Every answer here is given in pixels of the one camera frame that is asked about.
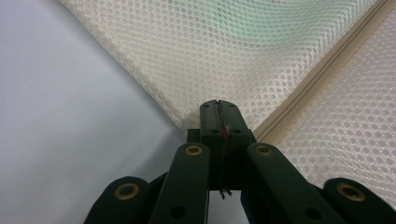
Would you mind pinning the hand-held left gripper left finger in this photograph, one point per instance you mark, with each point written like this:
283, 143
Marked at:
211, 124

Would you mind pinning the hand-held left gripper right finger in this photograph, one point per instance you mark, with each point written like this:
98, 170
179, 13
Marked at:
238, 124

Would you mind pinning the cream mesh laundry bag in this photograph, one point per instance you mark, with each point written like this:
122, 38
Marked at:
218, 62

